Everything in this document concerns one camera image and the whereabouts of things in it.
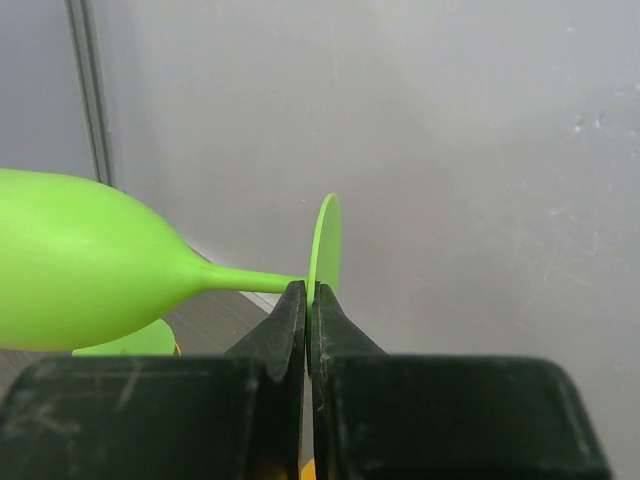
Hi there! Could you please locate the green wine glass back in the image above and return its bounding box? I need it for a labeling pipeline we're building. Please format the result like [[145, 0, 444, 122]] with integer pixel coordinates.
[[72, 319, 176, 356]]

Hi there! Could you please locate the orange wine glass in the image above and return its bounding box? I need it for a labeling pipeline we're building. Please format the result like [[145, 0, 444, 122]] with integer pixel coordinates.
[[300, 458, 316, 480]]

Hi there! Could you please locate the green wine glass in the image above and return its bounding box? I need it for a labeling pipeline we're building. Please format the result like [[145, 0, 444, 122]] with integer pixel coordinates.
[[0, 167, 344, 354], [72, 319, 176, 356]]

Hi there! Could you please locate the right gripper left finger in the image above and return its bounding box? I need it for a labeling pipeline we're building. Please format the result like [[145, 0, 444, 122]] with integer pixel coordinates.
[[1, 281, 306, 479]]

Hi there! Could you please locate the green wine glass front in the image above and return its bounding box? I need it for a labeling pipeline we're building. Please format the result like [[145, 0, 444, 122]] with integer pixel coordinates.
[[0, 167, 344, 354]]

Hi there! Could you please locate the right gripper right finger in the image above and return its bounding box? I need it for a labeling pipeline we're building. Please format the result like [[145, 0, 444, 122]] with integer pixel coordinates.
[[307, 284, 613, 479]]

